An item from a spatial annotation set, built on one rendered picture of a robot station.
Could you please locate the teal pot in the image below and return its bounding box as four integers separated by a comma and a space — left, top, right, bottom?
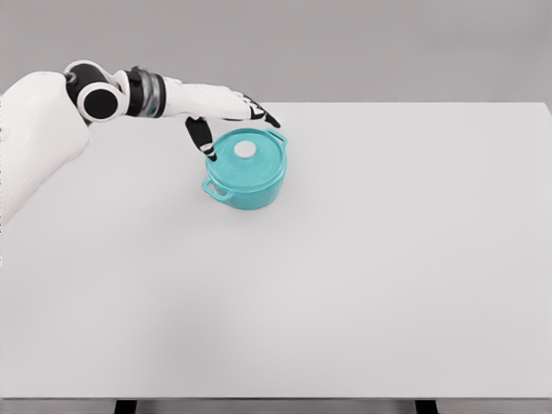
202, 128, 289, 211

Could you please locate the teal pot lid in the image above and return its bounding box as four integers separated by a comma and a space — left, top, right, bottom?
206, 127, 286, 192

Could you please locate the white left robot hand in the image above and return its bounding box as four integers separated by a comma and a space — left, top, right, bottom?
184, 83, 282, 163

